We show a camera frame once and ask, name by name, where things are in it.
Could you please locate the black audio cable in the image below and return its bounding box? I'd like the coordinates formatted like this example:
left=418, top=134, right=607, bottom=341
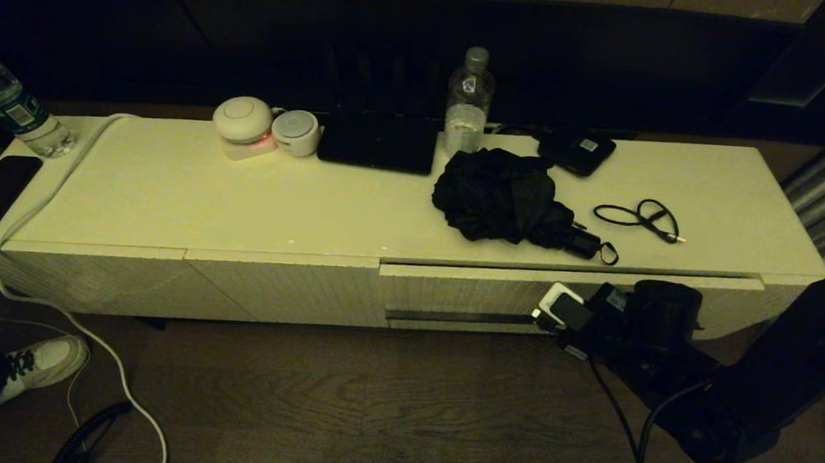
left=591, top=195, right=690, bottom=246

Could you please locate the white drawer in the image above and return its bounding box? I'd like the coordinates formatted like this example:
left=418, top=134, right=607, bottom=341
left=375, top=251, right=766, bottom=356

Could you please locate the black folding umbrella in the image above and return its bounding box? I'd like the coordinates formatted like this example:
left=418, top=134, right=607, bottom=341
left=427, top=143, right=627, bottom=267

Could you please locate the white low cabinet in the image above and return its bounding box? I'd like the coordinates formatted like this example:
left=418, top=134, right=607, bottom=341
left=0, top=93, right=825, bottom=367

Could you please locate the small black router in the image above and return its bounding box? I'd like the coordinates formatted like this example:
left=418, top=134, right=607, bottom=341
left=536, top=127, right=619, bottom=180

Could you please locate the clear water bottle grey cap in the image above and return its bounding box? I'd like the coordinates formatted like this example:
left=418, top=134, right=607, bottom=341
left=441, top=44, right=499, bottom=159

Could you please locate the black flat set-top box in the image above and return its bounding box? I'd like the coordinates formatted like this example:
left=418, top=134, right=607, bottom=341
left=315, top=107, right=440, bottom=177

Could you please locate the small white round speaker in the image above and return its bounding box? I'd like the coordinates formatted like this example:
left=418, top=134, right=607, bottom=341
left=269, top=109, right=322, bottom=159

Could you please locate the large white round lamp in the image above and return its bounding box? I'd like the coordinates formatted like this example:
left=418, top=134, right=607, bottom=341
left=210, top=94, right=282, bottom=164

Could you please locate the white sneaker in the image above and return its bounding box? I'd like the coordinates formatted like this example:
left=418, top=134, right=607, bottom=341
left=0, top=330, right=91, bottom=424

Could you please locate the water bottle green label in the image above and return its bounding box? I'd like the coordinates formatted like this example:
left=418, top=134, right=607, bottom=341
left=0, top=46, right=83, bottom=162

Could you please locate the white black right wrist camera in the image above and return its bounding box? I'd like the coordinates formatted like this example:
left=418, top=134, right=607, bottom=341
left=530, top=280, right=597, bottom=337

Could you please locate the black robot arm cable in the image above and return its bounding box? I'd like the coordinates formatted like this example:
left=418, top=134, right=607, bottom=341
left=582, top=360, right=716, bottom=463

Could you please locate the black coiled cable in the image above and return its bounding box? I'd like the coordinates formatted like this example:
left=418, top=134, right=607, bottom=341
left=50, top=397, right=134, bottom=463

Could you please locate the thick white power cord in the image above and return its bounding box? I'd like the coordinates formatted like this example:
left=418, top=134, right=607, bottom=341
left=0, top=106, right=193, bottom=463

